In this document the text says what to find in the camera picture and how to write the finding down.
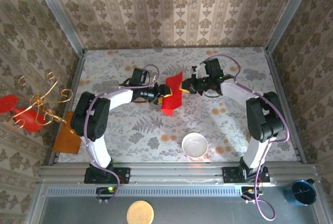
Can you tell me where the white bowl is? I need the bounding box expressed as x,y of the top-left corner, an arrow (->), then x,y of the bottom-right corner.
181,132 -> 209,159

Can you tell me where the small black controller board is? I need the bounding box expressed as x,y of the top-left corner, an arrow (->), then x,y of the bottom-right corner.
240,185 -> 264,204
95,186 -> 117,204

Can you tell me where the slotted grey cable duct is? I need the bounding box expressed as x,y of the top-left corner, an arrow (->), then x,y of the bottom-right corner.
45,185 -> 244,197

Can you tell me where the aluminium frame post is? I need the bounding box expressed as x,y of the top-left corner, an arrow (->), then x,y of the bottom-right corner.
265,0 -> 317,53
29,0 -> 86,56

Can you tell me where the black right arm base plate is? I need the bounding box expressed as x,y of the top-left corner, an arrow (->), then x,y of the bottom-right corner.
222,166 -> 271,183

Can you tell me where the dark blue mug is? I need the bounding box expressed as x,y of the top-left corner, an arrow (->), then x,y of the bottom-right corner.
283,178 -> 317,206

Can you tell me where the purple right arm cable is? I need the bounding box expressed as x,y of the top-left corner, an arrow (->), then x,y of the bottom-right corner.
201,54 -> 291,221

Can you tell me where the aluminium table side rail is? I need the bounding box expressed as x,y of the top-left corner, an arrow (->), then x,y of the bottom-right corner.
47,49 -> 86,165
264,47 -> 308,164

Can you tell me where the round cork coaster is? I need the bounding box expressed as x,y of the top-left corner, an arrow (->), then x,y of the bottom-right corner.
126,200 -> 155,224

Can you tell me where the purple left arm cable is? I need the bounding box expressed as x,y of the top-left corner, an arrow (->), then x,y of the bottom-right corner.
85,64 -> 160,205

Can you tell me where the red vase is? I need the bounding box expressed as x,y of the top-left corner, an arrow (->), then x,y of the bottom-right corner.
0,94 -> 45,133

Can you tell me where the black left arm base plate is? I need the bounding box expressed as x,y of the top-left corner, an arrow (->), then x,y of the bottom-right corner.
83,167 -> 131,185

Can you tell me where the aluminium mounting rail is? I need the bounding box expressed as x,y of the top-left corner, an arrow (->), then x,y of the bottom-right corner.
37,162 -> 317,186

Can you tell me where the gold wire ornament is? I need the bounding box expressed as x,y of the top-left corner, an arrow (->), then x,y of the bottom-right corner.
9,71 -> 75,134

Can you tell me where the orange wooden board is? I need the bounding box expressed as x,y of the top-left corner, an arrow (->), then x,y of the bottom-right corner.
52,111 -> 83,154

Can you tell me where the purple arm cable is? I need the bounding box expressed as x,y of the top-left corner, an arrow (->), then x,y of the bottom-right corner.
201,54 -> 291,221
85,64 -> 160,205

